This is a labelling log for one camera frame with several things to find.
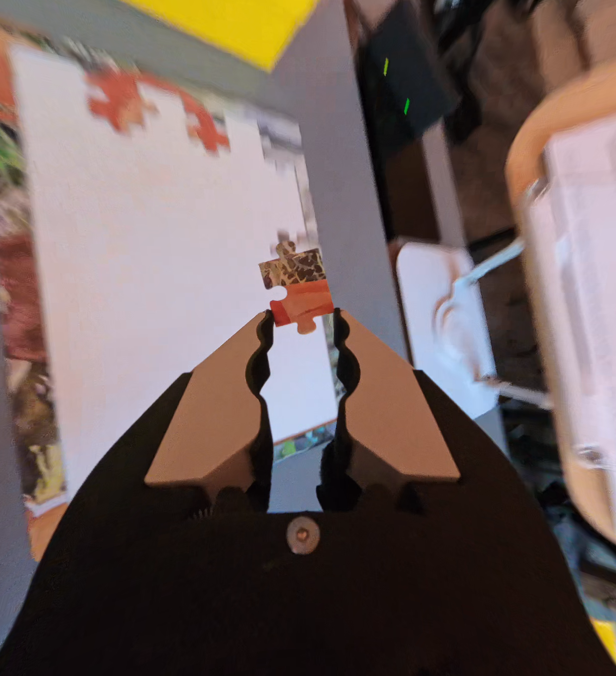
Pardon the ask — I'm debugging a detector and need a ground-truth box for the yellow plastic bin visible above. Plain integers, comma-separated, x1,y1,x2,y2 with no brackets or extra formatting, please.
120,0,322,72
593,620,616,676

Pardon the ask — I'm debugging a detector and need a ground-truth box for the red dark puzzle piece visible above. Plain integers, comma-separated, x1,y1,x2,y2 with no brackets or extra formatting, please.
259,240,335,335

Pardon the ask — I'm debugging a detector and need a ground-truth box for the grey striped puzzle piece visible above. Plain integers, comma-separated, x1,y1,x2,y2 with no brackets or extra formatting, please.
258,119,303,164

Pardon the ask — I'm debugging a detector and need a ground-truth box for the grey brown puzzle piece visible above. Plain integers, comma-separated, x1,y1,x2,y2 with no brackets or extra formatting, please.
273,228,314,255

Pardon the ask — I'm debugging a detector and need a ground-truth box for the printed instruction sheet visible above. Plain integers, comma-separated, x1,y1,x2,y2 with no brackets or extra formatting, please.
524,106,616,539

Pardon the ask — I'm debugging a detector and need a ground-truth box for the black power adapter box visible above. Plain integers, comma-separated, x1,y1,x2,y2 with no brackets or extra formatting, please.
361,0,456,154

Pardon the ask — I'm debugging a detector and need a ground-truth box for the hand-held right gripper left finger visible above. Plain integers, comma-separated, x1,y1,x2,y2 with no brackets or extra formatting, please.
144,311,276,508

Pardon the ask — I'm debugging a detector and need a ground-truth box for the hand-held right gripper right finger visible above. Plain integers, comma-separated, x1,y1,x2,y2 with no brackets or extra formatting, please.
333,308,462,505

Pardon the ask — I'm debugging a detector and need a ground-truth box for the puzzle frame board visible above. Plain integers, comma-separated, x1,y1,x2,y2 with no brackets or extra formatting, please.
0,16,340,561

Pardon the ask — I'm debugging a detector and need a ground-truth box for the red fan puzzle piece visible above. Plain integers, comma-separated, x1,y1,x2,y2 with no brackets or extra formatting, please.
86,69,155,133

